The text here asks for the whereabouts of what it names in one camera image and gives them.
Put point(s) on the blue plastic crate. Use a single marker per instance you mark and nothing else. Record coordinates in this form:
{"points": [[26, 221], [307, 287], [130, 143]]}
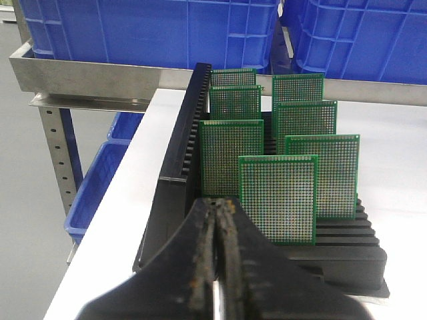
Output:
{"points": [[359, 40], [176, 34]]}

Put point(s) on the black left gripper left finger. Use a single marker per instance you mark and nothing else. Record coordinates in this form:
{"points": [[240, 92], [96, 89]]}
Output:
{"points": [[176, 284]]}

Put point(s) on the stainless steel shelf frame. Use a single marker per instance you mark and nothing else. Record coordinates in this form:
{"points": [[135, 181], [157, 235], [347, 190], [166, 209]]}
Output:
{"points": [[114, 87]]}

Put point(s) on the black slotted board rack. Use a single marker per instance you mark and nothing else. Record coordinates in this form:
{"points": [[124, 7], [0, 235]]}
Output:
{"points": [[346, 255]]}

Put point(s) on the blue bin lower shelf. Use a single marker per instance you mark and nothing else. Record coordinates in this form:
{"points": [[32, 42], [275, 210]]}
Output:
{"points": [[100, 174]]}

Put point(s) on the green perforated circuit board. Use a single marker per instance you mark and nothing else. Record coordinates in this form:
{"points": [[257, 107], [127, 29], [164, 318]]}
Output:
{"points": [[279, 193]]}

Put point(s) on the blue plastic crate left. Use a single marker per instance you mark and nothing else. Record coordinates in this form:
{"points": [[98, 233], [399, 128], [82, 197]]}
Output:
{"points": [[176, 34]]}

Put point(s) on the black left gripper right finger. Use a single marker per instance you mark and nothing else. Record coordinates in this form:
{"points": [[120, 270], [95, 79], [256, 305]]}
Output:
{"points": [[259, 282]]}

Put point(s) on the blue plastic crate centre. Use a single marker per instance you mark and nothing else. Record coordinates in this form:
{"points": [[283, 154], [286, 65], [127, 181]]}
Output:
{"points": [[359, 40]]}

